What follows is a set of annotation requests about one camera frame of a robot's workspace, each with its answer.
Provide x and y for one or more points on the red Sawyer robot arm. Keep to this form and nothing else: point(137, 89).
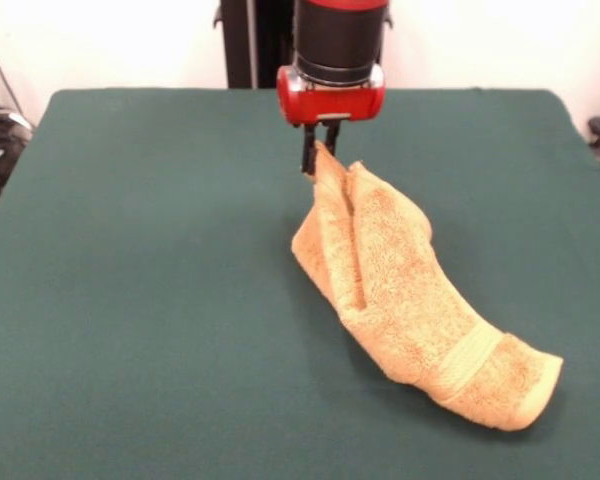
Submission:
point(340, 40)

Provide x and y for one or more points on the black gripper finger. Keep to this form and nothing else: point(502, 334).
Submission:
point(308, 150)
point(333, 137)

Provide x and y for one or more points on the tan terry cloth towel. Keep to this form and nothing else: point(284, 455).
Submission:
point(395, 260)

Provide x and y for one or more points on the dark green table cloth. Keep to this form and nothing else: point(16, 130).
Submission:
point(130, 300)

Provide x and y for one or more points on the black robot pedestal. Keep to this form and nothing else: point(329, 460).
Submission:
point(260, 45)

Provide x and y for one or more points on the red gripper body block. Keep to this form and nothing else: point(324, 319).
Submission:
point(330, 105)

